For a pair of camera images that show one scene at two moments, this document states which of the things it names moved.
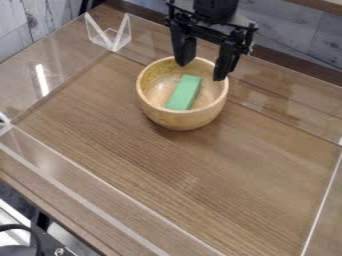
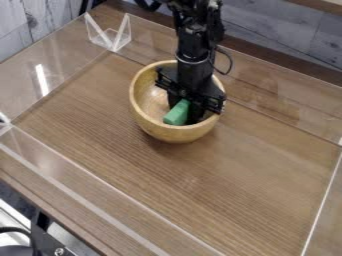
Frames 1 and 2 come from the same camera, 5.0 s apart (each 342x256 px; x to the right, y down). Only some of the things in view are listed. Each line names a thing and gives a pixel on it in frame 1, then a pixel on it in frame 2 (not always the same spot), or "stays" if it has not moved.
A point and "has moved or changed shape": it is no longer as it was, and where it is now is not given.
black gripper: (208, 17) → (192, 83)
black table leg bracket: (45, 243) stays
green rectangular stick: (184, 92) has moved or changed shape
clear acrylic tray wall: (166, 141) stays
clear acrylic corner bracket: (109, 39) stays
